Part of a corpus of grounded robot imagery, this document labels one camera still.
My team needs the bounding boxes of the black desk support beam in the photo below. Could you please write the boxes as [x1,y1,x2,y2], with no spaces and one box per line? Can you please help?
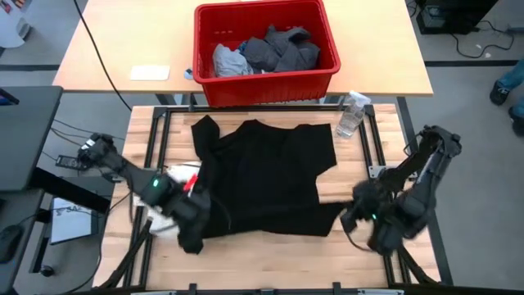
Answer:
[30,166,112,215]

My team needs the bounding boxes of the dark grey side desk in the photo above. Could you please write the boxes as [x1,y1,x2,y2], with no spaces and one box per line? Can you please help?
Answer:
[0,85,64,193]

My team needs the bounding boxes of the dark blue device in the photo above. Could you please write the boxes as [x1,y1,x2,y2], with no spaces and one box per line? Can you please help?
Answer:
[0,88,20,107]

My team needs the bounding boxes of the dark grey cargo shorts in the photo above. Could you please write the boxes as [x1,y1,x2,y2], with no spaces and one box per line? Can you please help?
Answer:
[240,23,322,75]

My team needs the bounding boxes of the long black cable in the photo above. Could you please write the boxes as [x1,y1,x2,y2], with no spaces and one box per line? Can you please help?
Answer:
[72,0,133,112]

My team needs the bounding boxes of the white canvas tote bag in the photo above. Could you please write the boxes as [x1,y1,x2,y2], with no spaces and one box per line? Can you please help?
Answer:
[133,161,205,239]

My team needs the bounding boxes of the white printed paper booklet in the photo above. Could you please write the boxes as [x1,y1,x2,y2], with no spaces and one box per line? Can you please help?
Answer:
[50,197,99,246]

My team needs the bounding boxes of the clear plastic spray bottle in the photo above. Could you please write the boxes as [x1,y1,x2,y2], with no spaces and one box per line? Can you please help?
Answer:
[335,90,373,139]

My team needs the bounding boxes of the thin black floor cable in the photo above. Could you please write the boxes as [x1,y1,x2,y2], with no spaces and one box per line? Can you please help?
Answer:
[52,118,126,143]

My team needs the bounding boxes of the black computer mouse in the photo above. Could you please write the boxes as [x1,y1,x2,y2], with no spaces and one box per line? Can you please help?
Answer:
[0,224,25,265]

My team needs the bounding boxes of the light grey garment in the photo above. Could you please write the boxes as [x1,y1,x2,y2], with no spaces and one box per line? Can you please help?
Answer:
[211,43,255,79]

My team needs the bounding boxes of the black computer box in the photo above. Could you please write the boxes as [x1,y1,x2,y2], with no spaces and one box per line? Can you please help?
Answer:
[414,0,499,36]

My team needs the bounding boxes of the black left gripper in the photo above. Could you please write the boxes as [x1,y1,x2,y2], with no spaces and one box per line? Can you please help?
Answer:
[171,182,213,231]

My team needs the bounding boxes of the beige wooden desk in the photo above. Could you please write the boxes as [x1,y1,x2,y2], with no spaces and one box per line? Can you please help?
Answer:
[52,0,434,98]

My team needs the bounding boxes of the small red tab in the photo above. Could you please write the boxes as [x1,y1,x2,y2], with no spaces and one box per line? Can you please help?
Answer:
[183,173,200,194]

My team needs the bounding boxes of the red plastic laundry bin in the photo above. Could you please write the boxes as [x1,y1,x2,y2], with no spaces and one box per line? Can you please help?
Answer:
[192,0,342,109]

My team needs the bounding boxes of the white rectangular pad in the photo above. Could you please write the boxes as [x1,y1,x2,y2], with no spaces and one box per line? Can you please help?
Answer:
[129,64,171,82]

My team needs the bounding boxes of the black t-shirt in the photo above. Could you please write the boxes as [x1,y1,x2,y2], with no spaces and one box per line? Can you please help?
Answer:
[177,114,350,256]

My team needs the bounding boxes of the black power adapter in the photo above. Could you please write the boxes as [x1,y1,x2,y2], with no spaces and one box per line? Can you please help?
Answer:
[54,154,89,172]

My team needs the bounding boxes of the person's leg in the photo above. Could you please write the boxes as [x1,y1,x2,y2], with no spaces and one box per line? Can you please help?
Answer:
[489,58,524,107]
[508,98,524,138]

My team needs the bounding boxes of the white round container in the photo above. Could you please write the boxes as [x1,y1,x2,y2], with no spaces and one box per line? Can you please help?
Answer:
[0,0,33,49]

